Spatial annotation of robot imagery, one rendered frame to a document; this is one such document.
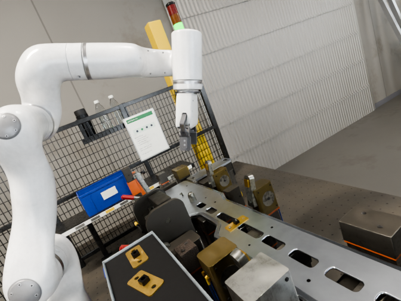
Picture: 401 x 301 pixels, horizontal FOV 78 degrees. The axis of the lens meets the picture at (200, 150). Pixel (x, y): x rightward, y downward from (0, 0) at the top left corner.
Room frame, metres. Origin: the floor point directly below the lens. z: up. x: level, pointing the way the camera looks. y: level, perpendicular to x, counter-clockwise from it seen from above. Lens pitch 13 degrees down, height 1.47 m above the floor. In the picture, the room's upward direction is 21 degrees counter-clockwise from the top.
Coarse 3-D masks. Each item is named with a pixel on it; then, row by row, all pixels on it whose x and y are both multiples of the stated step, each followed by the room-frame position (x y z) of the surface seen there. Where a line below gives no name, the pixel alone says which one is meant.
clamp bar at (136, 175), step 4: (136, 172) 1.13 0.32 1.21; (140, 172) 1.13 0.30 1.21; (144, 172) 1.12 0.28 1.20; (136, 176) 1.10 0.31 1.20; (140, 176) 1.11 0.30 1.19; (140, 180) 1.11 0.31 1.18; (140, 184) 1.11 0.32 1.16; (144, 184) 1.11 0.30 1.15; (144, 188) 1.11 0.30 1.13; (148, 188) 1.11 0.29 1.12
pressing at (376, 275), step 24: (168, 192) 1.31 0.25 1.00; (216, 192) 1.07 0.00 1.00; (192, 216) 0.94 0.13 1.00; (216, 216) 0.86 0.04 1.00; (264, 216) 0.74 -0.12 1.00; (240, 240) 0.67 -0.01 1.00; (288, 240) 0.59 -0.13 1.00; (312, 240) 0.56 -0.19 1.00; (288, 264) 0.51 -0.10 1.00; (336, 264) 0.46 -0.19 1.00; (360, 264) 0.44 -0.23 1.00; (384, 264) 0.42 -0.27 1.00; (312, 288) 0.43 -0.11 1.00; (336, 288) 0.41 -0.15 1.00; (384, 288) 0.37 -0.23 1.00
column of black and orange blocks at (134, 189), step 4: (124, 168) 1.39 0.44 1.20; (128, 168) 1.39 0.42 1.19; (124, 172) 1.38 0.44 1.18; (128, 172) 1.39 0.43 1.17; (124, 176) 1.39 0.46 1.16; (128, 176) 1.38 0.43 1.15; (132, 176) 1.39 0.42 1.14; (128, 180) 1.38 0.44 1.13; (132, 180) 1.39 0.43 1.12; (128, 184) 1.37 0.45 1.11; (132, 184) 1.38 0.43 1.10; (136, 184) 1.39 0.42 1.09; (132, 188) 1.38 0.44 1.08; (136, 188) 1.38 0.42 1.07; (132, 192) 1.37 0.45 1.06; (136, 192) 1.38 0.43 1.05; (140, 192) 1.39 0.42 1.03
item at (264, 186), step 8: (256, 184) 0.90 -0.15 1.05; (264, 184) 0.87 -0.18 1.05; (256, 192) 0.85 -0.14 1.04; (264, 192) 0.86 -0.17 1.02; (272, 192) 0.88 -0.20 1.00; (256, 200) 0.85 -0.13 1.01; (264, 200) 0.86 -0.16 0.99; (272, 200) 0.87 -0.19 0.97; (256, 208) 0.87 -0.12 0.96; (264, 208) 0.85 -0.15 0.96; (272, 208) 0.87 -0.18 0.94; (272, 216) 0.87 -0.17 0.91; (280, 216) 0.90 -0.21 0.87
